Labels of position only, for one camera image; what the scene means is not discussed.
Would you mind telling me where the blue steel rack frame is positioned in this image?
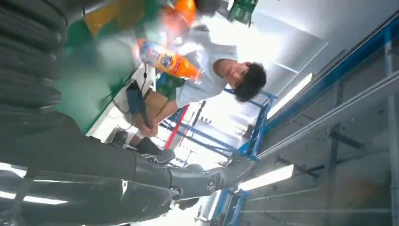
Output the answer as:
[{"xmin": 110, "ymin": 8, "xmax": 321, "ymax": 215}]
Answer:
[{"xmin": 160, "ymin": 88, "xmax": 279, "ymax": 163}]

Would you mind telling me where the yellow plastic sheet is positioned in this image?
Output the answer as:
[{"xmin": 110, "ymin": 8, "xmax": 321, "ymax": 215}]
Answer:
[{"xmin": 83, "ymin": 0, "xmax": 146, "ymax": 39}]

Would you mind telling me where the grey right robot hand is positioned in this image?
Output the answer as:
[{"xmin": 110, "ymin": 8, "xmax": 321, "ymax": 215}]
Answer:
[{"xmin": 0, "ymin": 112, "xmax": 254, "ymax": 226}]

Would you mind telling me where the green table mat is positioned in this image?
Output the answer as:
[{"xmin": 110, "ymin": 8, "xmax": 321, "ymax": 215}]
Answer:
[{"xmin": 54, "ymin": 0, "xmax": 163, "ymax": 135}]

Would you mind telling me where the ceiling light strip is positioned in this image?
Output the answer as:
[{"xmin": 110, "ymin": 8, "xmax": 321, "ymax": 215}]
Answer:
[
  {"xmin": 266, "ymin": 73, "xmax": 313, "ymax": 120},
  {"xmin": 238, "ymin": 164, "xmax": 295, "ymax": 192}
]

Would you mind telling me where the green plastic crate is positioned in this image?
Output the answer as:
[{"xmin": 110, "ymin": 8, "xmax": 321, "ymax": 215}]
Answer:
[{"xmin": 228, "ymin": 0, "xmax": 259, "ymax": 28}]

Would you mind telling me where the person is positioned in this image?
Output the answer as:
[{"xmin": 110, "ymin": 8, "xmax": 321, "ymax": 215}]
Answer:
[{"xmin": 124, "ymin": 24, "xmax": 268, "ymax": 148}]

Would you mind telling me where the grey overhead rail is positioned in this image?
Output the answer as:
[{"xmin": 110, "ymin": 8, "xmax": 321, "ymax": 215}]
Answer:
[{"xmin": 258, "ymin": 70, "xmax": 399, "ymax": 160}]

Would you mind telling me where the dark blue tablet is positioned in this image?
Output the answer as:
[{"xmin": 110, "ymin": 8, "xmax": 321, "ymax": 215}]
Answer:
[{"xmin": 125, "ymin": 80, "xmax": 149, "ymax": 126}]

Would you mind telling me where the black tablet cable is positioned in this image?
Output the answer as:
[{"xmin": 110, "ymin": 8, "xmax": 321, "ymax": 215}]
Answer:
[{"xmin": 110, "ymin": 62, "xmax": 148, "ymax": 132}]

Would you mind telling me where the blue overhead steel beam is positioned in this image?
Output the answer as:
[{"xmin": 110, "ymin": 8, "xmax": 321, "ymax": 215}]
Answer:
[{"xmin": 264, "ymin": 18, "xmax": 399, "ymax": 135}]

